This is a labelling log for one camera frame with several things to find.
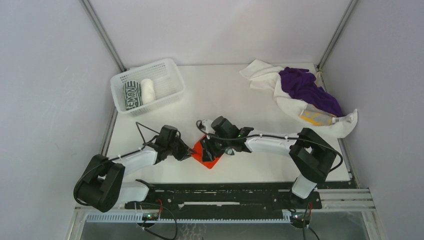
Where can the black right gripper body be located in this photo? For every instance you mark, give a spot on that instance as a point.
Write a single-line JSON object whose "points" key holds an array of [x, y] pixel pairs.
{"points": [[220, 144]]}

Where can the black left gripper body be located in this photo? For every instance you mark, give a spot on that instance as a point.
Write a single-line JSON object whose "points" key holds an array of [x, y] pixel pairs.
{"points": [[177, 149]]}

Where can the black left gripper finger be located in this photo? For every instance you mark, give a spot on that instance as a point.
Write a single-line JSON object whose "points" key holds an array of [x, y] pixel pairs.
{"points": [[187, 150], [185, 156]]}

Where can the orange towel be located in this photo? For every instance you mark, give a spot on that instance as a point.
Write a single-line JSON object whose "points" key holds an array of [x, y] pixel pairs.
{"points": [[198, 155]]}

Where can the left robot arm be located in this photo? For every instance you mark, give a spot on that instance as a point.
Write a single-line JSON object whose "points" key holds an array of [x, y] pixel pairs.
{"points": [[102, 184]]}

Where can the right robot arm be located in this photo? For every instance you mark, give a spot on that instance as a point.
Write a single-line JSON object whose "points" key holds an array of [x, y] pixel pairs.
{"points": [[311, 154]]}

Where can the rolled white towel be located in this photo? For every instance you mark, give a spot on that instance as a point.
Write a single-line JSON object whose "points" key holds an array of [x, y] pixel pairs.
{"points": [[148, 94]]}

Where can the white plastic basket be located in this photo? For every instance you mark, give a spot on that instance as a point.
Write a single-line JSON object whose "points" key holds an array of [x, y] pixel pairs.
{"points": [[168, 84]]}

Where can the small white towel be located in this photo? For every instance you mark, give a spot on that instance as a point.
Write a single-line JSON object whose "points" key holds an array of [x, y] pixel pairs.
{"points": [[261, 75]]}

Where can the grey yellow patterned towel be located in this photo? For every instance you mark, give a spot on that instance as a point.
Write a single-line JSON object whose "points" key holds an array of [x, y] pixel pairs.
{"points": [[315, 116]]}

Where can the purple towel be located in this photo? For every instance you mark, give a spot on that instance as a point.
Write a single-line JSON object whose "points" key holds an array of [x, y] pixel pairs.
{"points": [[300, 84]]}

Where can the large white towel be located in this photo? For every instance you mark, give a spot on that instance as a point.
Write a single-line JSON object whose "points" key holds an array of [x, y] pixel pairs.
{"points": [[341, 127]]}

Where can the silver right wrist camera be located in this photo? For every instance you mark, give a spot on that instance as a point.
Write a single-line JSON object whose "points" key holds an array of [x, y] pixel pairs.
{"points": [[206, 126]]}

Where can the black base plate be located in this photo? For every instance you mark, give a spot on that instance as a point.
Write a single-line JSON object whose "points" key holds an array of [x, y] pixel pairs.
{"points": [[224, 199]]}

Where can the white slotted cable duct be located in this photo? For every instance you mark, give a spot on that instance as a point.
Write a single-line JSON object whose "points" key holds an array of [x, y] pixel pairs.
{"points": [[132, 217]]}

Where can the aluminium corner post left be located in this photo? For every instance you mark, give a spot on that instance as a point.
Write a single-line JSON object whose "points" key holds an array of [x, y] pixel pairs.
{"points": [[102, 32]]}

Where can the aluminium corner post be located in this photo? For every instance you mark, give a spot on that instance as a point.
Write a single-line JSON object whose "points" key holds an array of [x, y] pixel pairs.
{"points": [[351, 7], [102, 32]]}

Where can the aluminium corner post right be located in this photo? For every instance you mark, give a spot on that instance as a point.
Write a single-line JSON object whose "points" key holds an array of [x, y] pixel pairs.
{"points": [[351, 7]]}

